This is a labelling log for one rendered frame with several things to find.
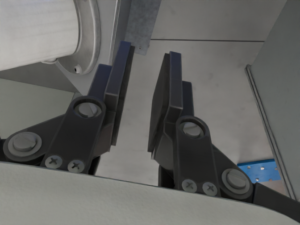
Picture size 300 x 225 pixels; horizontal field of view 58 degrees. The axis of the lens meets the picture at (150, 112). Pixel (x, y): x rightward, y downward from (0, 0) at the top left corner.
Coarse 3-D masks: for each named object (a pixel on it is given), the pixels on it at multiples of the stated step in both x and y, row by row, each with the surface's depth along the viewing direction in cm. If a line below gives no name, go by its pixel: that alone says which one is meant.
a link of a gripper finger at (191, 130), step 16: (176, 128) 9; (192, 128) 9; (208, 128) 9; (176, 144) 9; (192, 144) 9; (208, 144) 9; (176, 160) 8; (192, 160) 8; (208, 160) 8; (160, 176) 10; (176, 176) 8; (192, 176) 8; (208, 176) 8; (208, 192) 8
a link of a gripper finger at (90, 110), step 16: (80, 96) 9; (80, 112) 9; (96, 112) 9; (64, 128) 8; (80, 128) 8; (96, 128) 8; (64, 144) 8; (80, 144) 8; (96, 144) 8; (48, 160) 7; (64, 160) 7; (80, 160) 7; (96, 160) 10
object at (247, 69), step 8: (248, 72) 170; (248, 80) 167; (256, 88) 156; (256, 104) 151; (264, 112) 141; (264, 128) 138; (272, 136) 129; (272, 144) 128; (272, 152) 126; (280, 160) 119; (280, 168) 118; (280, 176) 117; (288, 184) 110; (288, 192) 110; (296, 200) 104
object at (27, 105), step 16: (0, 80) 193; (0, 96) 182; (16, 96) 185; (32, 96) 188; (48, 96) 191; (64, 96) 195; (0, 112) 173; (16, 112) 175; (32, 112) 178; (48, 112) 181; (64, 112) 184; (0, 128) 164; (16, 128) 167
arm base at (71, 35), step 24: (0, 0) 32; (24, 0) 33; (48, 0) 35; (72, 0) 37; (0, 24) 32; (24, 24) 33; (48, 24) 35; (72, 24) 37; (96, 24) 36; (0, 48) 33; (24, 48) 35; (48, 48) 37; (72, 48) 40; (96, 48) 38; (72, 72) 46
